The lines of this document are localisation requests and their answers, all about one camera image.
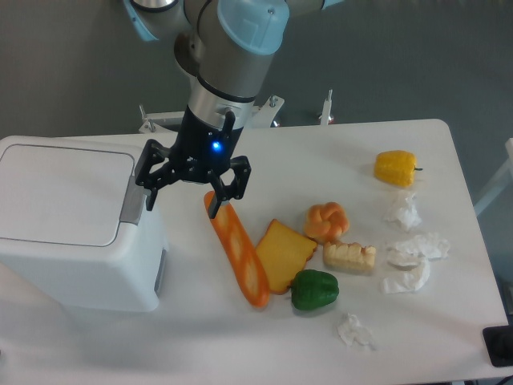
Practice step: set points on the white trash can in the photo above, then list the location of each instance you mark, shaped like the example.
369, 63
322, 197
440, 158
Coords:
75, 224

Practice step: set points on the orange braided toy bun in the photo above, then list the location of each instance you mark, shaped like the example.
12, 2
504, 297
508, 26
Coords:
325, 222

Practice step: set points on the orange toy baguette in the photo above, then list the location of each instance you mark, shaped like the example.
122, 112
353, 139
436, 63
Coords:
246, 265

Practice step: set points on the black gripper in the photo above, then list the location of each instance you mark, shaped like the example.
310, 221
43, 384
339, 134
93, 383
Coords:
201, 154

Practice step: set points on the crumpled white tissue upper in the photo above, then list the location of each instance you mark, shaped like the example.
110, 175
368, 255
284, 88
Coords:
403, 211

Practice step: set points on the small crumpled white tissue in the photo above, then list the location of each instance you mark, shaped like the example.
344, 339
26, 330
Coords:
352, 332

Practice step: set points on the white frame at right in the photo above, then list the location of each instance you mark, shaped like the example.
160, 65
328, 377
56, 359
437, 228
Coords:
497, 183

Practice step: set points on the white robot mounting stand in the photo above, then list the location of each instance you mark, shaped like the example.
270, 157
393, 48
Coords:
265, 116

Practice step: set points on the yellow toy bell pepper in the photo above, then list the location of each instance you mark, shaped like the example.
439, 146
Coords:
396, 167

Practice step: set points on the crumpled white tissue middle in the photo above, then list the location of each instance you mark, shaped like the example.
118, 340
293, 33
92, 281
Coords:
410, 252

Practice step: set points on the green toy bell pepper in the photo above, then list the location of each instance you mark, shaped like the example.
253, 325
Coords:
312, 289

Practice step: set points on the crumpled white tissue lower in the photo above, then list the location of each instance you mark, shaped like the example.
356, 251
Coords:
406, 281

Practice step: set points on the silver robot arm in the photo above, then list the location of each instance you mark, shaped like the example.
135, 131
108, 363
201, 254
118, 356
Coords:
228, 55

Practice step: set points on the beige toy bread loaf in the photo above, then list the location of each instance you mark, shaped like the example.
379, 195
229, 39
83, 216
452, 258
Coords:
349, 256

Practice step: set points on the yellow toy toast slice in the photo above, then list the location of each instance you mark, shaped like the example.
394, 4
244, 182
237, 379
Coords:
283, 253

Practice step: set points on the black device at edge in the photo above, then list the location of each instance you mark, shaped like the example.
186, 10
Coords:
498, 341

